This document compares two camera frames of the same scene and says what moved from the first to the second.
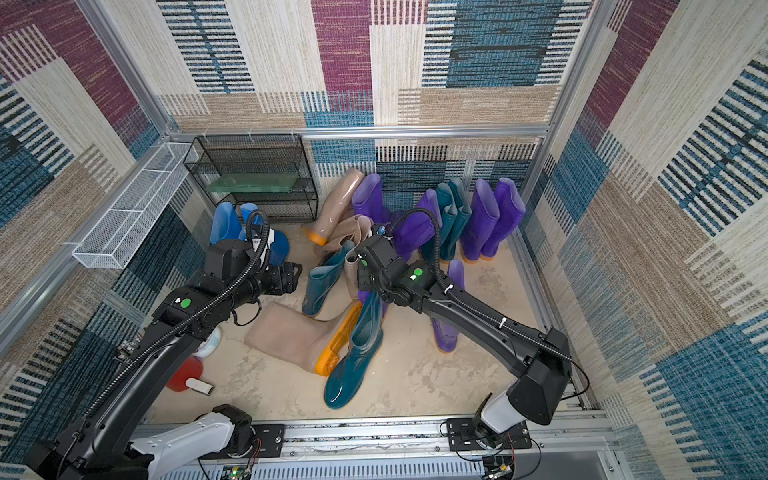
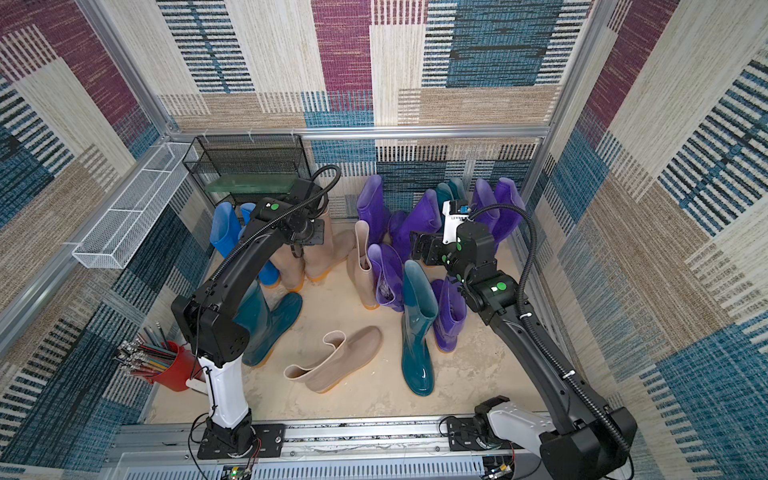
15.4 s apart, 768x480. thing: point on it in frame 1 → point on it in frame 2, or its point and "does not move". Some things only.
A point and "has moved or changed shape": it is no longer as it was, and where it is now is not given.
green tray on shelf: x=254 y=183 does not move
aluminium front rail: x=557 y=450 does not move
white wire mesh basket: x=115 y=237 does not move
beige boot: x=333 y=204 → x=320 y=259
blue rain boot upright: x=225 y=223 does not move
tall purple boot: x=512 y=209 does not move
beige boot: x=350 y=236 has moved or changed shape
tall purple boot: x=483 y=216 does not move
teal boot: x=324 y=276 → x=266 y=327
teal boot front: x=366 y=333 → x=421 y=310
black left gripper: x=291 y=280 → x=321 y=237
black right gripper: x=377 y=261 → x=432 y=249
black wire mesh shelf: x=270 y=172 does not move
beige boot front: x=300 y=340 has moved or changed shape
